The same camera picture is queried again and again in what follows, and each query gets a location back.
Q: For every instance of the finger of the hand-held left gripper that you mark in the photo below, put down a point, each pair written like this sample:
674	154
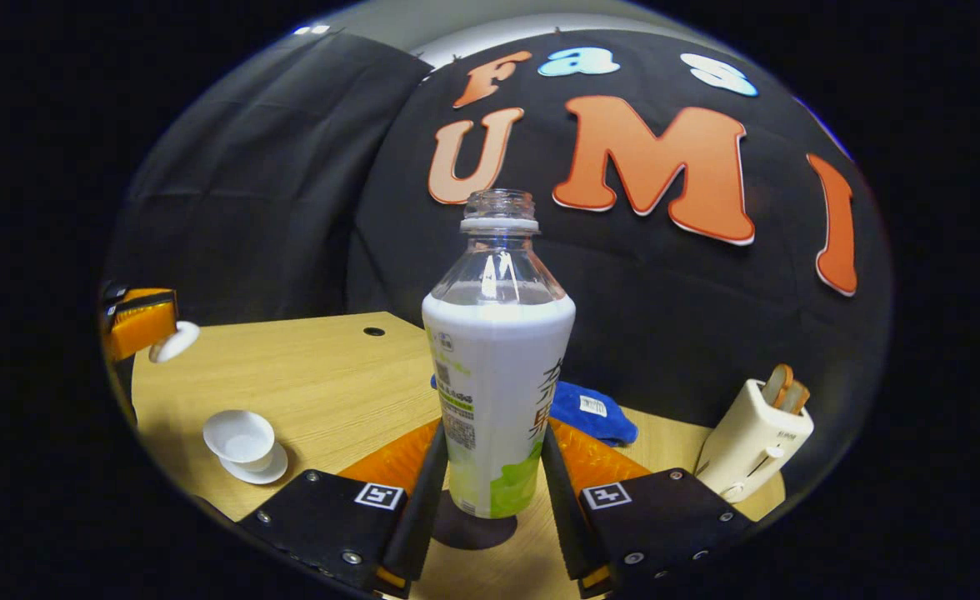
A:
144	325

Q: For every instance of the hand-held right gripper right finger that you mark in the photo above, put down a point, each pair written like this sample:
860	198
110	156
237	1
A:
558	500

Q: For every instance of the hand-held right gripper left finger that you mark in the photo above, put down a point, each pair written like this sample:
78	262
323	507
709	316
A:
419	508

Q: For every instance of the dark brown coaster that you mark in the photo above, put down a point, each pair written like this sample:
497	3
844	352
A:
465	533

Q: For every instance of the white green label water bottle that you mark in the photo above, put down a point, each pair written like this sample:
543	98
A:
498	375

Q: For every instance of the white teacup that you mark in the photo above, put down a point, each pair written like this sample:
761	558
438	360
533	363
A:
240	437

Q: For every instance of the blue cloth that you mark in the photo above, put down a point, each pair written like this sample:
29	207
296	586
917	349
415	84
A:
590	421

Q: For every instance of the white saucer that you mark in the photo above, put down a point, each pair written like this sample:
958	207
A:
275	468

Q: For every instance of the black backdrop cloth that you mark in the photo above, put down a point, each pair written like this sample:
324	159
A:
290	208

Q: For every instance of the white toaster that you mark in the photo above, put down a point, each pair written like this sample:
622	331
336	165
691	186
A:
748	442

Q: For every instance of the brown bread slice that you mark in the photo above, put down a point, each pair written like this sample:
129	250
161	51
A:
781	385
798	397

